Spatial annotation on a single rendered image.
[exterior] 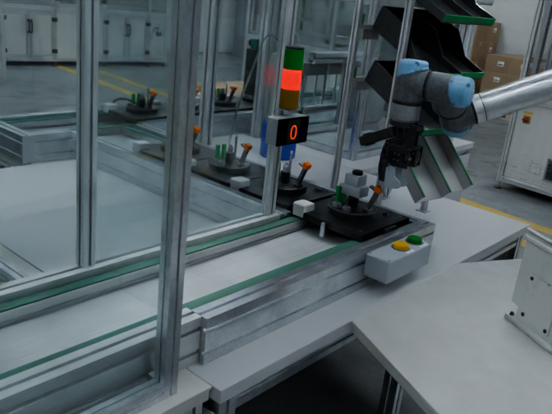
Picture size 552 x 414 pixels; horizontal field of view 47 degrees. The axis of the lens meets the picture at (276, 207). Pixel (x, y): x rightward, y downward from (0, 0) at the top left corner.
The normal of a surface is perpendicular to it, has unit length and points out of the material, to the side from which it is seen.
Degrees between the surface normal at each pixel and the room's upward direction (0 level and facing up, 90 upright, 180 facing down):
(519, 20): 90
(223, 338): 90
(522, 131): 90
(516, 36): 90
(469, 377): 0
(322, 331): 0
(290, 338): 0
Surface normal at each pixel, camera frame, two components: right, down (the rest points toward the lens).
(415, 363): 0.11, -0.94
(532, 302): -0.95, 0.00
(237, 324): 0.74, 0.29
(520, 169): -0.75, 0.14
